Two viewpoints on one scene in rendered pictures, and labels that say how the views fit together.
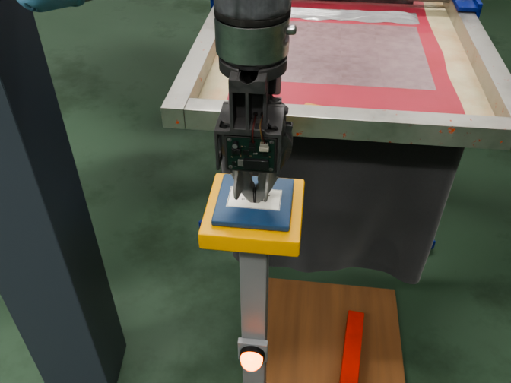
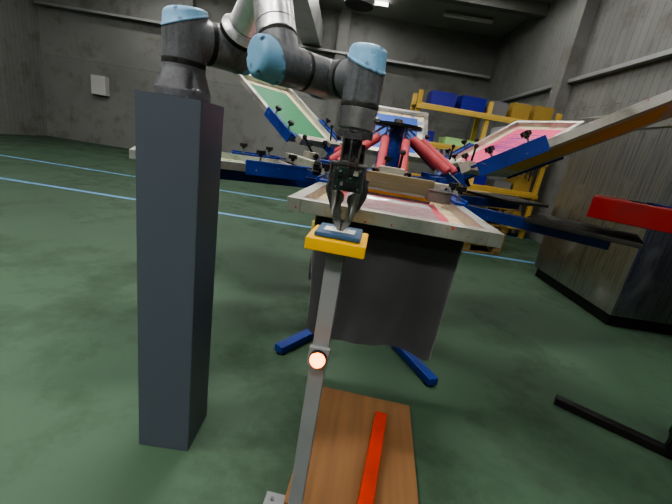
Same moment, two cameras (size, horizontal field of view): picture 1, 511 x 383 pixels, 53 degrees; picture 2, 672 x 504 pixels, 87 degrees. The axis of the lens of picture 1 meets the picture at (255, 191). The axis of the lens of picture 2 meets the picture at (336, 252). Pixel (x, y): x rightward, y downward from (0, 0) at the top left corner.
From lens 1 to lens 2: 36 cm
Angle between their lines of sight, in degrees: 23
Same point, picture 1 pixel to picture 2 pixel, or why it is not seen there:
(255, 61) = (358, 124)
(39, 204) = (191, 259)
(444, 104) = not seen: hidden behind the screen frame
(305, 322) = (343, 417)
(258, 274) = (334, 286)
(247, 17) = (359, 100)
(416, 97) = not seen: hidden behind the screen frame
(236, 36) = (352, 110)
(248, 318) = (320, 325)
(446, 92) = not seen: hidden behind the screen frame
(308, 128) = (371, 218)
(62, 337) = (169, 379)
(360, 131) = (401, 223)
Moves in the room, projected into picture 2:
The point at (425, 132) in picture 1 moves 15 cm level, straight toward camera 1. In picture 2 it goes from (438, 228) to (430, 238)
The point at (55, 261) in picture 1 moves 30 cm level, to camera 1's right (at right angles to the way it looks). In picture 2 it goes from (186, 307) to (281, 321)
